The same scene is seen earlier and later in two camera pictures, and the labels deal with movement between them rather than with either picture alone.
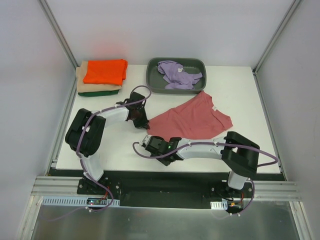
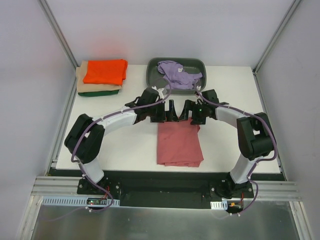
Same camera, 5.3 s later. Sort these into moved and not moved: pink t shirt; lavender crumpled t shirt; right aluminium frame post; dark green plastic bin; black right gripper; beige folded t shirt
Moved: pink t shirt; black right gripper
Not moved: right aluminium frame post; lavender crumpled t shirt; dark green plastic bin; beige folded t shirt
